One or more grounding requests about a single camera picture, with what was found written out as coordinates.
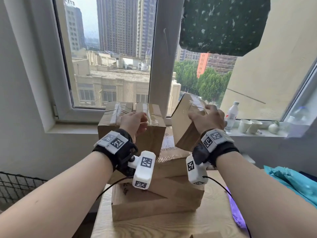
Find wooden table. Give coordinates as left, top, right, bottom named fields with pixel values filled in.
left=90, top=171, right=251, bottom=238

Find purple mailer with label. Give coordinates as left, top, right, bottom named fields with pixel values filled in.
left=227, top=193, right=249, bottom=235

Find black wrist strap white markers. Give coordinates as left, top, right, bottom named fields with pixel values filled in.
left=92, top=129, right=139, bottom=176
left=192, top=129, right=240, bottom=170

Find person's right forearm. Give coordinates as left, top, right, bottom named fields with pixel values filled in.
left=215, top=156, right=317, bottom=238

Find black wire cart basket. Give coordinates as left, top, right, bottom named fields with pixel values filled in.
left=0, top=172, right=48, bottom=205

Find person's right hand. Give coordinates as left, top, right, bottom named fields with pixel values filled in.
left=187, top=104, right=228, bottom=136

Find clear plastic bottle red label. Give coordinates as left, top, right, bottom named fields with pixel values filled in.
left=224, top=101, right=240, bottom=132

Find small white vase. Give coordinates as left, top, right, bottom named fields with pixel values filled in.
left=268, top=120, right=281, bottom=134

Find thin black camera cable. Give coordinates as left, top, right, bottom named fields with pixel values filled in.
left=98, top=176, right=134, bottom=200
left=203, top=176, right=252, bottom=238

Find green dotted cloth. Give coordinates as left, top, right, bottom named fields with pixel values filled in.
left=179, top=0, right=271, bottom=57

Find large taped box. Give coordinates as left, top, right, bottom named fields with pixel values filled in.
left=97, top=101, right=206, bottom=222

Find person's left forearm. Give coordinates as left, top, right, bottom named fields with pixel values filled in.
left=0, top=152, right=114, bottom=238

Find beige window cover sheet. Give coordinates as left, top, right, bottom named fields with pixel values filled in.
left=220, top=0, right=317, bottom=121

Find white wrist camera with markers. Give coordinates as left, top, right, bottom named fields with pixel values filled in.
left=186, top=154, right=209, bottom=186
left=128, top=150, right=157, bottom=190

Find person's left hand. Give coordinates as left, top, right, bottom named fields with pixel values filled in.
left=119, top=111, right=148, bottom=143

